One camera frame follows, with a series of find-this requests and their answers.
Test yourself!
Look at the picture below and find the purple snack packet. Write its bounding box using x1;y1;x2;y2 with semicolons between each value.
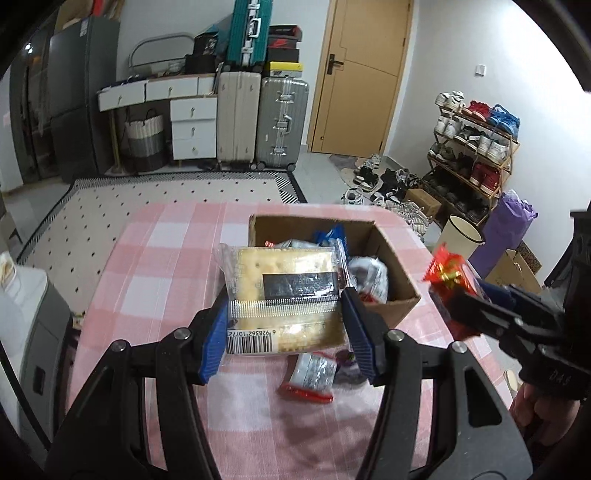
333;350;370;386

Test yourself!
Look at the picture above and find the wooden door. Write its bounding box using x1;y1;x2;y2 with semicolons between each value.
307;0;414;155

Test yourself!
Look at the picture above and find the yellow shoe box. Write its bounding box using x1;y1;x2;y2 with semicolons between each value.
265;62;304;79

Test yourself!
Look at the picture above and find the cream trash bin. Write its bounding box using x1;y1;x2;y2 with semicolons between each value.
441;215;486;261

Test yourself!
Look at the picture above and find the beige suitcase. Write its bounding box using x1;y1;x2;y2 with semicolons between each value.
216;70;262;171

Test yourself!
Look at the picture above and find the white desk with drawers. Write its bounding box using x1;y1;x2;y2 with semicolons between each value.
97;74;219;162

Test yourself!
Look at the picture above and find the teal suitcase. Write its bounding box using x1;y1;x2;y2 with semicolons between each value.
225;0;275;72

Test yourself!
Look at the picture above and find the small cardboard box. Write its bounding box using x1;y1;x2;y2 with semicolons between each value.
405;188;441;220

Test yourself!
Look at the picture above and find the white red-edged snack packet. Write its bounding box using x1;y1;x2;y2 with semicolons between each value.
277;352;340;404

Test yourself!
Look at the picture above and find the purple gift bag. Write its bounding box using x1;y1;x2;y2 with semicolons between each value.
468;191;539;280

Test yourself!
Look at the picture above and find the blue snack packet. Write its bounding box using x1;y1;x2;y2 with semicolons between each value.
314;224;348;247

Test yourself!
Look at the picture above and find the white curved metal frame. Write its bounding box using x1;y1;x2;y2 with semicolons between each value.
128;32;197;77

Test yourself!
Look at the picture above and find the red snack packet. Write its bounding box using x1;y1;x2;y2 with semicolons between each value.
422;244;485;340

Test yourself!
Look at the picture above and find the woven laundry basket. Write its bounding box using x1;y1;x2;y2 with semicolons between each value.
124;108;169;174

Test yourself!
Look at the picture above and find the yellow cracker packet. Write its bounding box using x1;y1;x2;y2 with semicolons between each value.
217;242;352;356

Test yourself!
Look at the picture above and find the person's right hand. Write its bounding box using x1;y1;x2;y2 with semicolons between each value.
509;383;548;444

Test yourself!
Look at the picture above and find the wooden shoe rack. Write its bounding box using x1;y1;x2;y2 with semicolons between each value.
425;92;520;227

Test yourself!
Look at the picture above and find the grey door mat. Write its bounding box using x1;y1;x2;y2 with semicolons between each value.
329;154;370;185

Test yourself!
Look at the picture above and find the dark grey refrigerator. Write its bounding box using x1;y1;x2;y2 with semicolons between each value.
9;16;121;183

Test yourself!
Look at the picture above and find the brown cardboard box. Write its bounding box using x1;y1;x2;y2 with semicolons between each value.
248;213;422;328

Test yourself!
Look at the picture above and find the flattened cardboard carton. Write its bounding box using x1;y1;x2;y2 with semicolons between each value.
485;242;543;291

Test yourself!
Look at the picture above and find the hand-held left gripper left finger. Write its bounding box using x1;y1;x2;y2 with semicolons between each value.
44;288;232;480

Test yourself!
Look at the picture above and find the black gift bag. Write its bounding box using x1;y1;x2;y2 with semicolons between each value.
194;32;220;56

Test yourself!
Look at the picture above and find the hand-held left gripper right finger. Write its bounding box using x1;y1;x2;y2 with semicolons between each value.
341;286;539;480

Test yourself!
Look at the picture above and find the silver suitcase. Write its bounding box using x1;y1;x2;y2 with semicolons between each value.
254;76;310;172

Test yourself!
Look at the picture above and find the white dotted rug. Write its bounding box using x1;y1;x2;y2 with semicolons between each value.
16;171;308;266

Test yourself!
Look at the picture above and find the person's dark clothing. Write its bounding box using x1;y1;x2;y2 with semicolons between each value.
545;210;591;301

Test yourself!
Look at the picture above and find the pile of sneakers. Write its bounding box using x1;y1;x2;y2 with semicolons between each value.
342;154;432;236

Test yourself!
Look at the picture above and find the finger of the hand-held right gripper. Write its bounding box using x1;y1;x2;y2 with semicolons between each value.
478;279;561;324
445;288;522;342

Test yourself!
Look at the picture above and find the grey white appliance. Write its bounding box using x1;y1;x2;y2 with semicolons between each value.
0;265;75;444

